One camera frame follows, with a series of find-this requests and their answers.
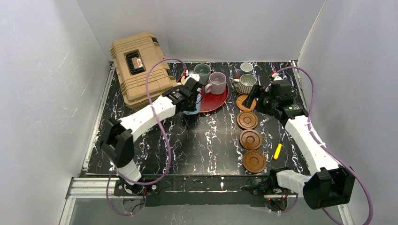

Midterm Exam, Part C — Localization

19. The grey ribbed mug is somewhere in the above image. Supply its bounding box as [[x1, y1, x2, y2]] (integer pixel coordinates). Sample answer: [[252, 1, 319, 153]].
[[233, 74, 257, 94]]

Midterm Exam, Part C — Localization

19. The light blue textured mug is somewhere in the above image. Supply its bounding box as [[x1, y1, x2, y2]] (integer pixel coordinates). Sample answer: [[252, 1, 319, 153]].
[[183, 94, 201, 115]]

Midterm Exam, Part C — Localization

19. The grey printed mug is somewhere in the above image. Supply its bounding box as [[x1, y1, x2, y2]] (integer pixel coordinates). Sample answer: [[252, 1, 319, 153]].
[[234, 62, 253, 79]]

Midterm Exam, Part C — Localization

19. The dark wooden coaster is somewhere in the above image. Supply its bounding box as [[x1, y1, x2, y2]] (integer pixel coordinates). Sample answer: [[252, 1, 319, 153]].
[[237, 111, 259, 129]]

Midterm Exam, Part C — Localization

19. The brown wooden coaster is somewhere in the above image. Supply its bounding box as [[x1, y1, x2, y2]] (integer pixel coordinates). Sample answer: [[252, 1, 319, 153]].
[[239, 129, 262, 150]]

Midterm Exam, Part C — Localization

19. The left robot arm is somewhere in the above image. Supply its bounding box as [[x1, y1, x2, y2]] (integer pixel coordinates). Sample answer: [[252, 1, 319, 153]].
[[100, 74, 203, 186]]

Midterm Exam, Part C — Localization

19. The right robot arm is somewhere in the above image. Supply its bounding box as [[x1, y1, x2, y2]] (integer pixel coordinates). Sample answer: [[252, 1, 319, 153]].
[[243, 80, 355, 210]]

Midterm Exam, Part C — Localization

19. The red round tray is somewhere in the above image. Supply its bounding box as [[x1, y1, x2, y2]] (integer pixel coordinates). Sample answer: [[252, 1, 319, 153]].
[[177, 78, 229, 113]]

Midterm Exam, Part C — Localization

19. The cream yellow mug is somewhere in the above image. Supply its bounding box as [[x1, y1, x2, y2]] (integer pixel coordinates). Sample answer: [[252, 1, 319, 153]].
[[181, 76, 187, 85]]

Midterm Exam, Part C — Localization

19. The sage green mug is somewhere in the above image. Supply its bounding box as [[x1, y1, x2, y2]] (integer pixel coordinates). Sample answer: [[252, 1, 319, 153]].
[[194, 63, 211, 85]]

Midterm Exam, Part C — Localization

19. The lilac textured mug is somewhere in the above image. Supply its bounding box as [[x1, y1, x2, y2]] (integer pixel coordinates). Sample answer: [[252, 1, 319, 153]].
[[204, 72, 227, 95]]

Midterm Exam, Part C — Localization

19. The yellow marker pen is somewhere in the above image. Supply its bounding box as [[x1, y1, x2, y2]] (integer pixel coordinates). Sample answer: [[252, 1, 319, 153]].
[[273, 143, 283, 160]]

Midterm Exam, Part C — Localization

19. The tan plastic tool case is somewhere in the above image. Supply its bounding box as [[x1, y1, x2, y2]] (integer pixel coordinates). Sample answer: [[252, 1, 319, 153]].
[[110, 32, 177, 111]]

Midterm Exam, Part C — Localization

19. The front aluminium frame rail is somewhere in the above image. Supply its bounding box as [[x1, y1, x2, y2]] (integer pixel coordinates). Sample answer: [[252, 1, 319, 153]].
[[66, 175, 346, 199]]

